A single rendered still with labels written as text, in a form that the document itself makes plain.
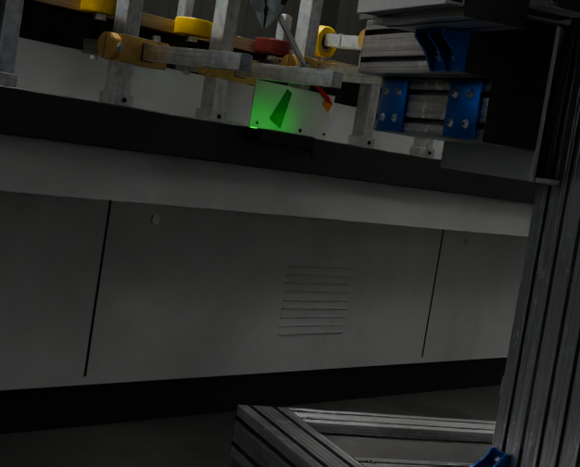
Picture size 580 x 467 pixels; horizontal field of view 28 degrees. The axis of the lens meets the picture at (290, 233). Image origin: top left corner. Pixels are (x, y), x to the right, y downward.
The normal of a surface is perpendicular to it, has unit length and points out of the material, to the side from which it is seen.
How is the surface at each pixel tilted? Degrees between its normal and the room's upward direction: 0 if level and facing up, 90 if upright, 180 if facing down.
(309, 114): 90
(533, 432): 90
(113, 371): 90
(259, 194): 90
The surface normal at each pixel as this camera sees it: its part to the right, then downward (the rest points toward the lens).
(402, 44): -0.92, -0.11
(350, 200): 0.74, 0.17
